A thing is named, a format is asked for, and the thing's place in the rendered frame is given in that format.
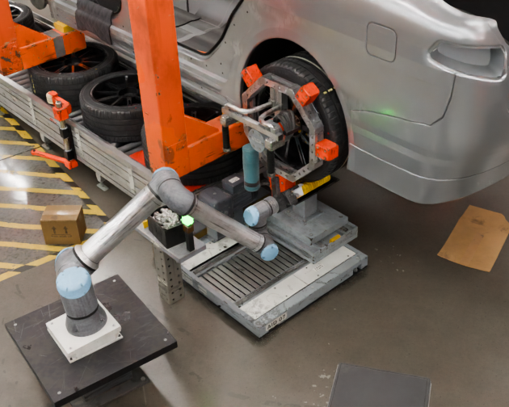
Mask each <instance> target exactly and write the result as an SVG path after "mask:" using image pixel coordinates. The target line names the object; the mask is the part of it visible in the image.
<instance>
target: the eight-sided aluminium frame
mask: <svg viewBox="0 0 509 407"><path fill-rule="evenodd" d="M265 86H269V87H272V88H274V89H275V90H279V91H281V92H282V93H284V94H286V95H288V96H290V97H291V99H292V101H293V102H294V104H295V106H296V108H297V110H298V111H299V112H300V114H301V117H302V118H303V120H304V121H305V123H306V125H307V127H308V128H309V164H307V165H306V166H304V167H302V168H301V169H299V170H296V169H294V168H292V167H291V166H288V165H287V164H285V163H283V162H281V161H279V160H277V159H276V158H275V172H276V173H277V174H278V175H280V176H282V177H284V178H286V179H287V180H288V181H291V182H292V183H294V182H295V181H297V180H299V179H301V178H304V177H305V176H306V175H307V174H308V173H310V172H312V171H313V170H315V169H317V168H318V167H320V166H321V165H322V164H323V159H321V158H319V157H317V156H316V155H315V144H316V143H318V142H319V141H322V140H323V131H324V125H323V123H322V121H321V120H320V119H319V117H318V114H317V113H316V111H315V110H314V109H313V106H312V104H311V103H310V104H308V105H306V106H304V107H303V106H301V104H300V103H299V102H298V100H297V99H296V97H295V95H296V93H297V92H298V90H299V89H300V88H301V86H299V85H298V84H295V83H293V82H290V81H288V80H286V79H283V78H281V77H279V76H276V75H274V74H273V73H267V74H264V75H263V76H261V77H260V78H258V80H257V81H256V82H255V83H254V84H253V85H251V86H250V87H249V88H248V89H247V90H246V91H245V92H243V94H242V109H249V108H253V107H256V106H255V96H256V95H257V94H258V93H259V92H260V91H261V90H262V89H263V88H264V87H265ZM243 115H246V116H248V117H250V118H251V119H253V120H256V112H255V113H251V114H243ZM243 126H244V127H243V129H244V133H245V134H246V136H247V138H248V140H249V137H248V135H249V131H250V130H251V129H252V128H251V127H249V126H247V125H245V124H243ZM259 159H260V161H261V163H262V164H263V165H264V167H266V168H267V151H266V150H265V151H263V152H261V153H260V152H259Z"/></svg>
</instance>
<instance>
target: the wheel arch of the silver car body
mask: <svg viewBox="0 0 509 407"><path fill-rule="evenodd" d="M300 51H307V52H309V51H308V50H307V49H306V48H304V47H303V46H302V45H300V44H298V43H297V42H296V41H294V40H290V39H289V38H286V37H283V36H269V37H267V38H264V39H262V40H260V41H259V42H257V43H256V44H255V45H254V46H253V47H252V48H251V49H250V51H249V52H248V53H247V55H246V58H245V60H244V62H243V65H242V70H241V72H242V71H243V70H244V69H245V68H246V67H248V66H251V65H254V64H256V65H257V66H258V67H259V69H261V68H262V67H264V66H265V65H268V64H270V63H272V62H274V61H277V60H279V59H281V58H283V57H286V56H289V55H291V54H293V53H295V52H300ZM309 53H310V54H311V55H312V56H313V57H314V55H313V54H312V53H311V52H309ZM314 58H315V57H314ZM315 59H316V58H315ZM316 61H317V62H318V63H319V61H318V60H317V59H316ZM319 64H320V63H319ZM320 66H321V67H322V65H321V64H320ZM322 68H323V67H322ZM323 69H324V68H323ZM324 71H325V70H324ZM325 72H326V71H325ZM326 74H327V72H326ZM327 76H328V77H329V75H328V74H327ZM329 78H330V77H329ZM330 81H331V79H330ZM331 82H332V81H331ZM332 84H333V82H332ZM333 86H334V84H333ZM334 88H335V87H334ZM247 89H248V86H247V85H246V83H245V82H244V80H243V78H242V76H241V74H240V78H239V87H238V97H239V107H240V108H242V94H243V92H245V91H246V90H247ZM335 91H336V93H337V90H336V89H335ZM337 94H338V93H337ZM338 97H339V95H338ZM339 101H340V103H341V100H340V99H339ZM341 106H342V109H343V105H342V103H341ZM343 114H344V117H345V120H346V116H345V113H344V111H343ZM346 125H347V120H346ZM347 135H348V159H347V166H348V162H349V153H350V145H349V134H348V128H347Z"/></svg>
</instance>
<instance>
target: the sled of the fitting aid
mask: <svg viewBox="0 0 509 407"><path fill-rule="evenodd" d="M267 231H268V232H269V234H270V236H271V238H273V239H274V240H276V241H278V242H279V243H280V244H282V245H284V246H285V247H287V248H289V249H290V250H291V251H293V252H294V253H296V254H298V255H300V256H301V257H302V258H304V259H306V260H307V261H309V262H311V263H312V264H315V263H317V262H319V261H320V260H322V259H323V258H325V257H326V256H328V255H329V254H331V253H333V252H335V251H336V250H337V249H339V248H340V247H342V246H344V245H346V244H347V243H348V242H349V241H352V240H353V239H355V238H356V237H357V233H358V226H356V225H355V224H352V223H351V222H350V221H347V224H345V225H344V226H342V227H341V228H339V229H337V230H335V231H334V232H332V233H331V234H329V235H327V236H326V237H324V238H323V239H321V240H320V241H318V242H316V243H314V244H313V245H310V244H308V243H306V242H305V241H303V240H301V239H300V238H299V237H296V236H295V235H293V234H292V233H290V232H289V231H287V230H285V229H283V228H282V227H280V226H279V225H277V224H275V223H274V222H272V221H271V220H269V219H268V218H267Z"/></svg>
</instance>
